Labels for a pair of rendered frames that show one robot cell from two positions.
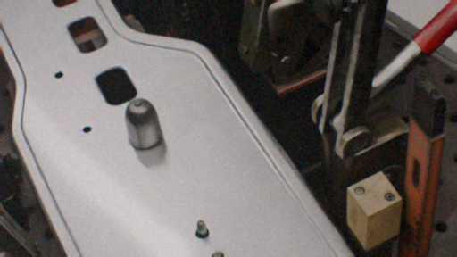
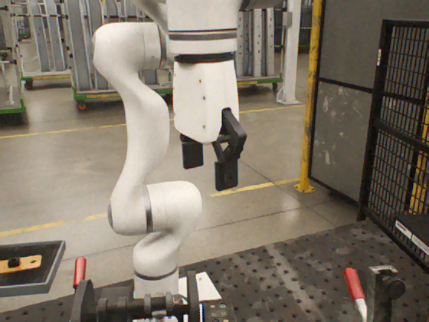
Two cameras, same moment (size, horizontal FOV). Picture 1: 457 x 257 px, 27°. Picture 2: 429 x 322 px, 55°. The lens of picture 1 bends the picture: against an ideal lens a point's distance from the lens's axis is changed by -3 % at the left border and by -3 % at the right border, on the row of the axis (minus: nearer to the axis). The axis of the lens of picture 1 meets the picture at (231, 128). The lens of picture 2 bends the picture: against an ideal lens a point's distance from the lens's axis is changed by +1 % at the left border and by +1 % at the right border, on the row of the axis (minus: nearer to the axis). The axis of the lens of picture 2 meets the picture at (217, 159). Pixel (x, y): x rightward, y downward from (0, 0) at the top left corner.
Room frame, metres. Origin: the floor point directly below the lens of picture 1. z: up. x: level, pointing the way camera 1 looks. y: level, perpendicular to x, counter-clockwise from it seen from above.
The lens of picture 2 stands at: (0.66, 0.45, 1.58)
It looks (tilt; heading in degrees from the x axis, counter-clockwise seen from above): 20 degrees down; 282
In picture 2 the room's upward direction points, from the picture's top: straight up
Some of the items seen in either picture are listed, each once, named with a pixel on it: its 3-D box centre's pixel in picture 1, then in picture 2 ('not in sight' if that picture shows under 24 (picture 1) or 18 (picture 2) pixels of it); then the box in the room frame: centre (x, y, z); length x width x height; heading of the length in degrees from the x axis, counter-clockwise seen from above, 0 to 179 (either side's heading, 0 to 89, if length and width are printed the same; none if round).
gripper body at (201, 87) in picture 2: not in sight; (205, 93); (0.79, -0.06, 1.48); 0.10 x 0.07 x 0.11; 133
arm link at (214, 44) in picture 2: not in sight; (202, 43); (0.79, -0.06, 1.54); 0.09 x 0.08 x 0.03; 133
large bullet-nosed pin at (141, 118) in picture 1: (143, 124); not in sight; (0.59, 0.08, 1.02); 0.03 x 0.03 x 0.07
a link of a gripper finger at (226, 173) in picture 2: not in sight; (230, 166); (0.75, -0.02, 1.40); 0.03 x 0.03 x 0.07; 43
